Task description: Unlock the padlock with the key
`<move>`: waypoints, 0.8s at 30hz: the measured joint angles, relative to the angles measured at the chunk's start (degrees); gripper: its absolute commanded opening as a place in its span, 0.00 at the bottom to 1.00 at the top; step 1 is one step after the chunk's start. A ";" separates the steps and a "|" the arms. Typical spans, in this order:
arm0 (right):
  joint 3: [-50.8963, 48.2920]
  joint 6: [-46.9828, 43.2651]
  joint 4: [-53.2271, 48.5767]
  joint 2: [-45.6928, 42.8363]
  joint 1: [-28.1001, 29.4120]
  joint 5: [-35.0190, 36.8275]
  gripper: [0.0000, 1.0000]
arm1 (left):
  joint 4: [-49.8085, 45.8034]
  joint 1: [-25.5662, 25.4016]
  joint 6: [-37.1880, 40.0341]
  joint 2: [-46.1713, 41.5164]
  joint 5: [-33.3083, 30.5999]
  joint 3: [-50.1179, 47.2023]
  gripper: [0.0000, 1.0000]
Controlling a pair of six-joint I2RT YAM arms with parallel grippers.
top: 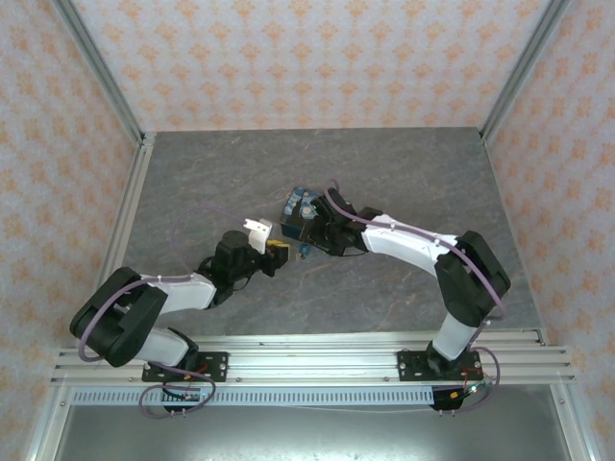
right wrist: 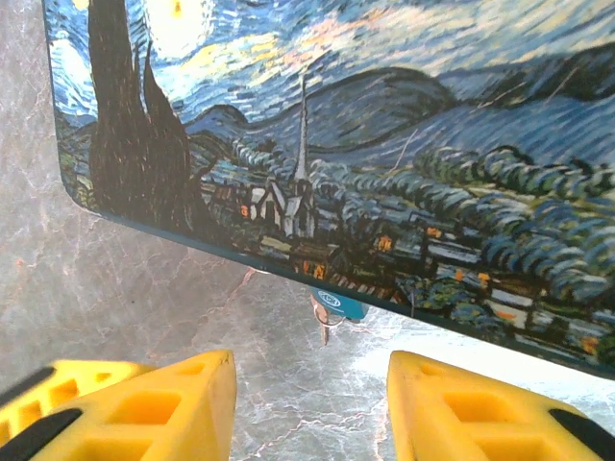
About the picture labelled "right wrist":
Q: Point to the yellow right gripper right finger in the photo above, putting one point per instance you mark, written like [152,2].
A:
[461,413]

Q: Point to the starry night painted tin box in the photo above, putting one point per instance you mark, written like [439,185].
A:
[384,158]

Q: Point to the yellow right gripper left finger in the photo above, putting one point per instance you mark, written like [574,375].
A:
[158,413]

